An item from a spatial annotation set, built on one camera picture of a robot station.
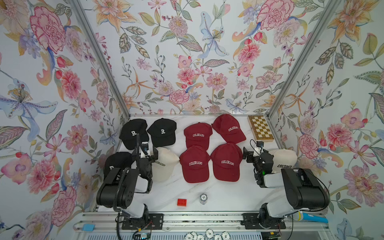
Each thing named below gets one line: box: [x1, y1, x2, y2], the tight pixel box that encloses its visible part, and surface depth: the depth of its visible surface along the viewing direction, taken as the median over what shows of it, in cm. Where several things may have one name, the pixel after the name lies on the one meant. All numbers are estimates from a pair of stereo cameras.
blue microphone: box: [289, 211, 329, 223], surface depth 75 cm
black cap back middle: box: [147, 118, 177, 148], surface depth 109 cm
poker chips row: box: [184, 228, 231, 240], surface depth 72 cm
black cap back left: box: [119, 119, 149, 150], surface depth 109 cm
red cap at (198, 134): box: [183, 122, 213, 151], surface depth 106 cm
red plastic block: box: [177, 198, 187, 207], surface depth 80 cm
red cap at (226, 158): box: [210, 142, 243, 182], surface depth 92 cm
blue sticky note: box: [82, 224, 96, 232], surface depth 73 cm
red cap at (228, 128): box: [211, 114, 247, 144], surface depth 109 cm
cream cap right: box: [269, 148, 298, 173], surface depth 92 cm
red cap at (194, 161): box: [179, 145, 211, 184], surface depth 92 cm
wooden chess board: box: [247, 115, 274, 142], surface depth 112 cm
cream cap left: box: [151, 147, 180, 182], surface depth 92 cm
